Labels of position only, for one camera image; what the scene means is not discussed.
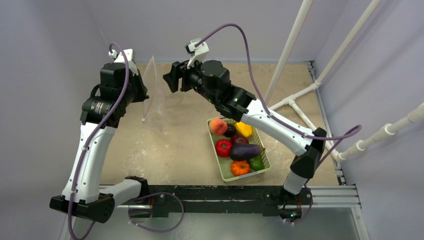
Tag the peach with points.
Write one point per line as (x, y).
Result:
(217, 126)

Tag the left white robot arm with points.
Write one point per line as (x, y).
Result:
(82, 196)

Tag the red tomato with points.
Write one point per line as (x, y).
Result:
(223, 148)

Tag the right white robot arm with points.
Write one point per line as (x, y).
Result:
(307, 144)

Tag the white pipe frame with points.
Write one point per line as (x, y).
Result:
(386, 131)

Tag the green plastic basket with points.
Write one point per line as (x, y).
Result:
(224, 163)

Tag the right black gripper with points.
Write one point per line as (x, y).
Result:
(180, 78)

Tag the green orange mango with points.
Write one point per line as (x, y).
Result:
(256, 163)

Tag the small orange pumpkin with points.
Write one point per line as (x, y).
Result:
(239, 168)

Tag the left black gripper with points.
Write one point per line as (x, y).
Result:
(142, 95)

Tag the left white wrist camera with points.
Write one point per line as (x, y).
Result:
(120, 58)

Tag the dark red apple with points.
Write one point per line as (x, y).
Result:
(239, 139)

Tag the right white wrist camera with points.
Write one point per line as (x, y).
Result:
(198, 50)

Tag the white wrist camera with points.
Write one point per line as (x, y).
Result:
(198, 50)
(120, 58)

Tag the purple eggplant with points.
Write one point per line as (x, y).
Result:
(245, 151)

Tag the clear pink zip bag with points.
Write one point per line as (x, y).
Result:
(154, 114)

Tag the black base frame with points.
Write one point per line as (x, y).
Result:
(267, 200)

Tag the dark purple plum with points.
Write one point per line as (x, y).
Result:
(230, 131)

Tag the yellow bell pepper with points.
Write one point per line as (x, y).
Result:
(244, 129)

